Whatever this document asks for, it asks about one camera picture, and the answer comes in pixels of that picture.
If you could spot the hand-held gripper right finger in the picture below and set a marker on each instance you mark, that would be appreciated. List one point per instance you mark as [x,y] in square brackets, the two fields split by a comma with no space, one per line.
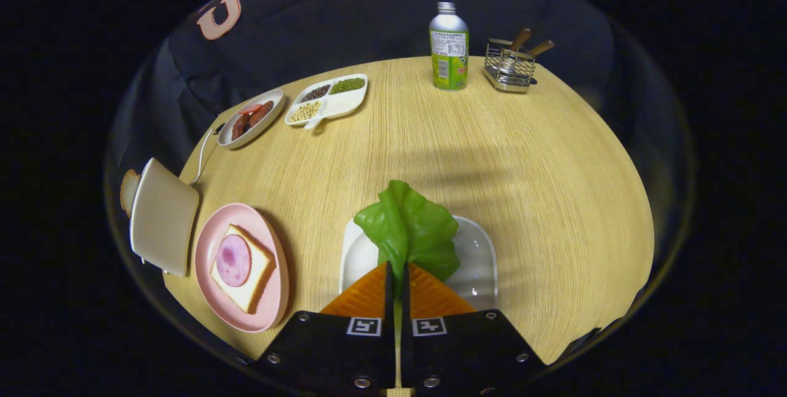
[405,308]

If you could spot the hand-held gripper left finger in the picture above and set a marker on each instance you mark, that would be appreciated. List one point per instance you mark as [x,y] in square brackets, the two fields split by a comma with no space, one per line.
[389,308]

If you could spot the green lettuce leaf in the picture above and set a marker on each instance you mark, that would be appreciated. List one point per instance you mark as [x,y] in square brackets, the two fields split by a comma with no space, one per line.
[409,225]

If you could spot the white square plate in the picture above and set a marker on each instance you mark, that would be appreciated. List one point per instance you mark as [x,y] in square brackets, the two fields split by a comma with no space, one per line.
[476,262]

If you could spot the pink plate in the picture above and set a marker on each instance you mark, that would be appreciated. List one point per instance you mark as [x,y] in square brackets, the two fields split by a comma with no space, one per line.
[270,311]

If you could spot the square bread slice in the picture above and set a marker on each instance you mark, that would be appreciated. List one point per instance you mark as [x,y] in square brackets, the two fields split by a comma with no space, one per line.
[255,274]

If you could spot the pink ham slice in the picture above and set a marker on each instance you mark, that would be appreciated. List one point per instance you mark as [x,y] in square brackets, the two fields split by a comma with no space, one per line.
[233,260]

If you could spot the white divided dish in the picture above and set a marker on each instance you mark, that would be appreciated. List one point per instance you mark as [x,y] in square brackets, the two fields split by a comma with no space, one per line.
[344,105]

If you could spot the pile of yellow soybeans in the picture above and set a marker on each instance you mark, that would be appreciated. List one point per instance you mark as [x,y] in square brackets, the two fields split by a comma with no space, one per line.
[305,112]

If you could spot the pile of green beans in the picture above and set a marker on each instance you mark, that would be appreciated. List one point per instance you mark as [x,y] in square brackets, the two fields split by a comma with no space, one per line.
[348,85]

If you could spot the pile of dark beans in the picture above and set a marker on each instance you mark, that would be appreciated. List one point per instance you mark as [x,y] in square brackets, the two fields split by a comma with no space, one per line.
[315,93]

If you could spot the brown meat piece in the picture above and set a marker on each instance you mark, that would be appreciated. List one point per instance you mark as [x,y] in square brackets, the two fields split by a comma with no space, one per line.
[261,114]
[240,128]

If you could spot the white round plate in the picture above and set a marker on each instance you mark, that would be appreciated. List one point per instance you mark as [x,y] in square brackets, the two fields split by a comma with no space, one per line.
[275,101]

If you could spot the white toaster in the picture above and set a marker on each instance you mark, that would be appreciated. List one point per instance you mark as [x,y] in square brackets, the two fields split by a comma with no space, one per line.
[163,219]

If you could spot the pink sausage slice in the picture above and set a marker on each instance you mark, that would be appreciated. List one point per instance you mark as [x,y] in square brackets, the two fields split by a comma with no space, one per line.
[249,109]

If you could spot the green labelled metal bottle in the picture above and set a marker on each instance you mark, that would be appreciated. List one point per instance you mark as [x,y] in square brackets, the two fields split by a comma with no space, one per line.
[449,59]

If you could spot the black backdrop cloth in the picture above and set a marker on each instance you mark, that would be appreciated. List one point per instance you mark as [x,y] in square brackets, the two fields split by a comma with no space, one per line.
[369,22]

